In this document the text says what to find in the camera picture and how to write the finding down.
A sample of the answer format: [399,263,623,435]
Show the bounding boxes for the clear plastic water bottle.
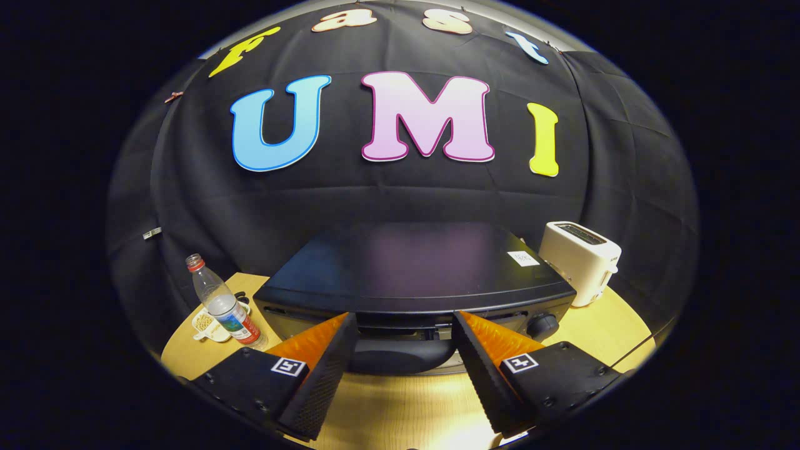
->
[186,253,266,349]

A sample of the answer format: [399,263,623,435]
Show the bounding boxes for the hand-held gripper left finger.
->
[187,312,359,441]

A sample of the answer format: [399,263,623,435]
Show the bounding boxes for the thin black cable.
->
[609,320,677,369]

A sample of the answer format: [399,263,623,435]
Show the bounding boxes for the white bread toaster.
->
[539,221,623,308]

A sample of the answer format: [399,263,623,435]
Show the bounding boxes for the black toaster oven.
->
[253,222,577,376]

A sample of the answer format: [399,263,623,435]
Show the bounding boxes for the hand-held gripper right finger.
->
[451,311,626,438]

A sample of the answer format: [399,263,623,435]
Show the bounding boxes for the black backdrop cloth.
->
[106,0,701,351]

